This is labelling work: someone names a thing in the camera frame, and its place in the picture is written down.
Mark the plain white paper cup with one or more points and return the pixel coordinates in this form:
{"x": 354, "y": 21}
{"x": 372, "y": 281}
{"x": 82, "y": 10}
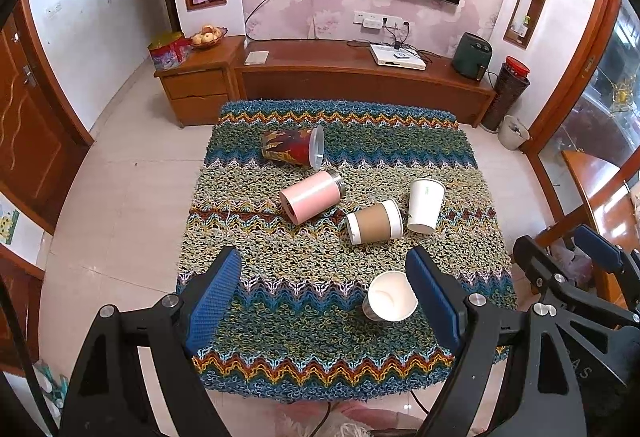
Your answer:
{"x": 425, "y": 202}

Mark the wooden door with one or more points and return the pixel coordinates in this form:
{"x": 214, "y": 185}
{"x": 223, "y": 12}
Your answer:
{"x": 43, "y": 143}

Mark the pink steel tumbler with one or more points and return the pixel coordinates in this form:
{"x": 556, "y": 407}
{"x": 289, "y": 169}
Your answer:
{"x": 313, "y": 195}

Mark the fruit basket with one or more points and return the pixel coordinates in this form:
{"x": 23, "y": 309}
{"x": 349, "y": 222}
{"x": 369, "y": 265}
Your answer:
{"x": 208, "y": 37}

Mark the red patterned tin cup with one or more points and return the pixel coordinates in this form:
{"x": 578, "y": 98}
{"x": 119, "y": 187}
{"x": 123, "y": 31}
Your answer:
{"x": 301, "y": 147}

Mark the colourful knitted table cloth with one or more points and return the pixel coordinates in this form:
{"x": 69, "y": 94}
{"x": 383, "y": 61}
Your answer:
{"x": 295, "y": 329}

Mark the wooden side table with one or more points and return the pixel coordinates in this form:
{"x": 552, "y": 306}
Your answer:
{"x": 605, "y": 200}

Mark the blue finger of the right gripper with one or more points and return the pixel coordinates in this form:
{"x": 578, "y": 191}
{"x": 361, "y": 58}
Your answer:
{"x": 600, "y": 250}

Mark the red tin box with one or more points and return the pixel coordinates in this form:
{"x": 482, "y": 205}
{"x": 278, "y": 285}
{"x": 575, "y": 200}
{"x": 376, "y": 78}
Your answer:
{"x": 169, "y": 50}

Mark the wooden tv cabinet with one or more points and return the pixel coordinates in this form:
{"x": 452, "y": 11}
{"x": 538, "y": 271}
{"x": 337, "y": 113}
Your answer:
{"x": 295, "y": 69}

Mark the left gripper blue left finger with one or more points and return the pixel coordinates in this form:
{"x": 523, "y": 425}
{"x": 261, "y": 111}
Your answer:
{"x": 206, "y": 298}

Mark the dark green air fryer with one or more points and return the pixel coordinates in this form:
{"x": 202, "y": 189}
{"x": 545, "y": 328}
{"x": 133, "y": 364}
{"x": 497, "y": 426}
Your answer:
{"x": 472, "y": 57}

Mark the dark wicker bin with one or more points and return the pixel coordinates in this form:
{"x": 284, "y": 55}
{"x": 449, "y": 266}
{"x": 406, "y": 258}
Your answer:
{"x": 511, "y": 82}

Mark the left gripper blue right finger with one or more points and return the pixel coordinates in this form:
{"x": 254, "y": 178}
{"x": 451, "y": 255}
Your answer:
{"x": 440, "y": 296}

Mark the white plastic bucket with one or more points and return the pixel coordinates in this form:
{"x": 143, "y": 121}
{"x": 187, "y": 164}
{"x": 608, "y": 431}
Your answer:
{"x": 512, "y": 133}

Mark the white set-top box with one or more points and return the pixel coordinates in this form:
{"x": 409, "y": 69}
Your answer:
{"x": 389, "y": 56}

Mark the brown sleeved paper cup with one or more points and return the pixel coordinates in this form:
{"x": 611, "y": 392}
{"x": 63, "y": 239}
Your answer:
{"x": 380, "y": 222}

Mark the white ribbed cup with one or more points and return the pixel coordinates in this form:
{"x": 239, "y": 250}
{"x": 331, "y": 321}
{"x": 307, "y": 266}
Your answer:
{"x": 389, "y": 298}

